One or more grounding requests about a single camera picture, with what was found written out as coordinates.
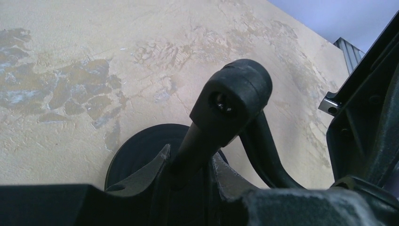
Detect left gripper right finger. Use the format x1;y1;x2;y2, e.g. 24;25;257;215
212;154;399;226

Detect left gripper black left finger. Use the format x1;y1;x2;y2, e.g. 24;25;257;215
0;144;170;226

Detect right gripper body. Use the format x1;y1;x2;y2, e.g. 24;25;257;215
319;15;399;197

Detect black round base stand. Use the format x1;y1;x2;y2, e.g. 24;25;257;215
104;58;306;192

